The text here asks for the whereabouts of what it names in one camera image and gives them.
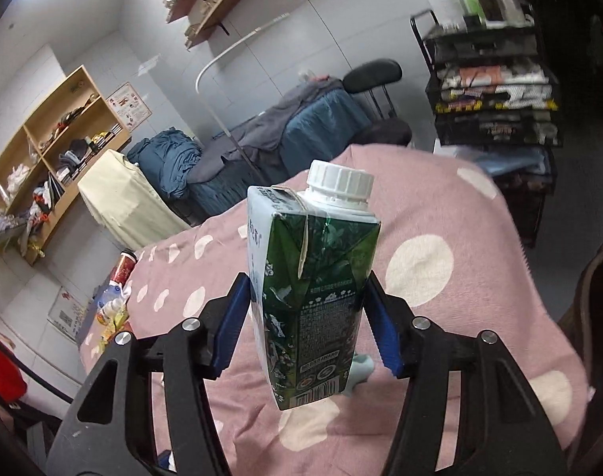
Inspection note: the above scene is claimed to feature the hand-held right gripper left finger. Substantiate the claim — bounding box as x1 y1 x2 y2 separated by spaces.
46 272 253 476

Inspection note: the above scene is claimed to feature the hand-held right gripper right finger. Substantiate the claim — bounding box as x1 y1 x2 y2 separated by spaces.
363 271 568 476

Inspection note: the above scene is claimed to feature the green drink carton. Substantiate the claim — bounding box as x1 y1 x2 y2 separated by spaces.
246 159 382 411

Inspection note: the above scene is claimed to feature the pale green cloth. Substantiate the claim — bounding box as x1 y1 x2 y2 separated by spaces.
342 351 377 398

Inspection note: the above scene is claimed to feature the green snack packet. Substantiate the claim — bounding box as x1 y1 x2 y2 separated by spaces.
97 315 134 354

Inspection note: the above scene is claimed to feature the red paper cup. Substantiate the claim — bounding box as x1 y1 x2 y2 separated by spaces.
108 250 139 286

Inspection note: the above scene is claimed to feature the pink spotted blanket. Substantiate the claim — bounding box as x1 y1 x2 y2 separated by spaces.
78 144 597 476

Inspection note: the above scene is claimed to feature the cream cloth cover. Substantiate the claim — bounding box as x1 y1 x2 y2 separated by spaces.
77 149 193 255

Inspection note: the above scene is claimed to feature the pile of blue cloth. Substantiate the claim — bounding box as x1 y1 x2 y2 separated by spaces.
127 128 203 200

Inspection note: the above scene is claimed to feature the grey towel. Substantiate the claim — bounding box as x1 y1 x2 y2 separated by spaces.
187 79 343 185

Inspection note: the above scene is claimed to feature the folded blue cloth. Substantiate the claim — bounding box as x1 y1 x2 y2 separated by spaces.
459 146 556 177

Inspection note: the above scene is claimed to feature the white arc floor lamp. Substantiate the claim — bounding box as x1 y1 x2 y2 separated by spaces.
195 10 293 170

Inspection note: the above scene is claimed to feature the blue massage bed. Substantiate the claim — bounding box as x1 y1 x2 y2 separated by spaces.
172 82 376 225

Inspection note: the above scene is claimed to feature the red box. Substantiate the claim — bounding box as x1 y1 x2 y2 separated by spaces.
0 324 27 403

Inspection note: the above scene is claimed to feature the black chair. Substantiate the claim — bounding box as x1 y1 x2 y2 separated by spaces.
342 58 414 148

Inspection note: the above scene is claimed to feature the black metal trolley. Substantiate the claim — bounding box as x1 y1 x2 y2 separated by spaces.
410 2 565 250

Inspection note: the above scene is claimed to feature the wooden open cabinet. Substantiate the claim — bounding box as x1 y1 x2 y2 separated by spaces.
0 64 134 267

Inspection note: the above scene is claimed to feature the white wall notice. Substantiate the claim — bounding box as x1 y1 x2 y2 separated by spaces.
48 288 87 344

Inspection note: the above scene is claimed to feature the red white wall poster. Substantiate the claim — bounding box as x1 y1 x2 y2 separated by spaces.
106 82 149 132

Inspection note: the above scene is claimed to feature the long wooden wall shelf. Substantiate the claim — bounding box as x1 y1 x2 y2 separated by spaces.
184 0 295 51

